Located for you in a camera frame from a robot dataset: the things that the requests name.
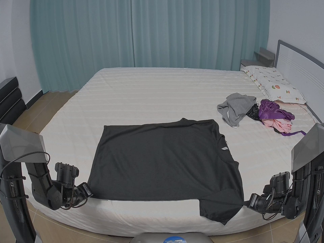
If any pile of clothes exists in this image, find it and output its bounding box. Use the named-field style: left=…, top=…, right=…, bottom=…
left=247, top=99, right=307, bottom=137

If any grey bedside table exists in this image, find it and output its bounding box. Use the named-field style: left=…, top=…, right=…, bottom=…
left=240, top=47, right=275, bottom=68

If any black chest of drawers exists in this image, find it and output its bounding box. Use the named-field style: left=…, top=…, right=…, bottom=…
left=0, top=76, right=27, bottom=123

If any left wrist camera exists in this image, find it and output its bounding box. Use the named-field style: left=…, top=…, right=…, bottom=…
left=55, top=162, right=79, bottom=187

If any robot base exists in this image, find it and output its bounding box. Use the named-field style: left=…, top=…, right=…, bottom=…
left=133, top=232, right=209, bottom=243

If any bed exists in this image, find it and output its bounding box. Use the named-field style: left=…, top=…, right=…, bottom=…
left=12, top=39, right=324, bottom=238

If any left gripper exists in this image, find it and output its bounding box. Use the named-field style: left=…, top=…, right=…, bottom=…
left=74, top=182, right=93, bottom=202

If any blue-green curtain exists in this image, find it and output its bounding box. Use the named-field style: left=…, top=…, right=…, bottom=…
left=30, top=0, right=135, bottom=95
left=131, top=0, right=270, bottom=72

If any black T-shirt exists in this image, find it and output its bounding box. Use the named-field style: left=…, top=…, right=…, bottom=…
left=87, top=118, right=245, bottom=226

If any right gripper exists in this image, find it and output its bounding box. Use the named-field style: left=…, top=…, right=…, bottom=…
left=247, top=193, right=269, bottom=213

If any black cable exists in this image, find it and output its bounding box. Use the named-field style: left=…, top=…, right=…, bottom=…
left=0, top=152, right=50, bottom=180

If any white printed pillow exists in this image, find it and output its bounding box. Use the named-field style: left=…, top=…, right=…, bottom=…
left=240, top=65, right=307, bottom=104

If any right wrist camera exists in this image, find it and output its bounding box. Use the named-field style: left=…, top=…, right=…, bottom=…
left=269, top=171, right=291, bottom=195

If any grey garment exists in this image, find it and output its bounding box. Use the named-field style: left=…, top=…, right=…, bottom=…
left=217, top=92, right=257, bottom=129

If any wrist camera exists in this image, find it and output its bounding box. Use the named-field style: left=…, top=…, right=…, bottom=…
left=269, top=171, right=291, bottom=195
left=55, top=162, right=79, bottom=187

